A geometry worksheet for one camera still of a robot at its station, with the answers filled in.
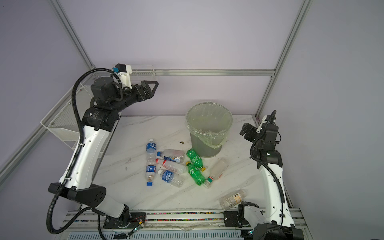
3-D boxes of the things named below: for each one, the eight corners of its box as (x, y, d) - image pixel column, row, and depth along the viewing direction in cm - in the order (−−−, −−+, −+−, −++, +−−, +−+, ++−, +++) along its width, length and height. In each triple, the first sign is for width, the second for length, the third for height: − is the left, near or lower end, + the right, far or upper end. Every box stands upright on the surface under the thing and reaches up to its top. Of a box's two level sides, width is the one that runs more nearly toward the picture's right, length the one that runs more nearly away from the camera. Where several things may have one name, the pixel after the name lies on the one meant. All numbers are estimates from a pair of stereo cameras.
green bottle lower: (198, 187, 86) (199, 184, 81) (185, 167, 94) (184, 163, 89) (207, 181, 88) (207, 177, 84) (192, 162, 96) (192, 158, 92)
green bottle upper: (200, 173, 91) (200, 170, 87) (186, 154, 100) (186, 150, 96) (206, 169, 93) (206, 166, 89) (192, 151, 101) (192, 147, 97)
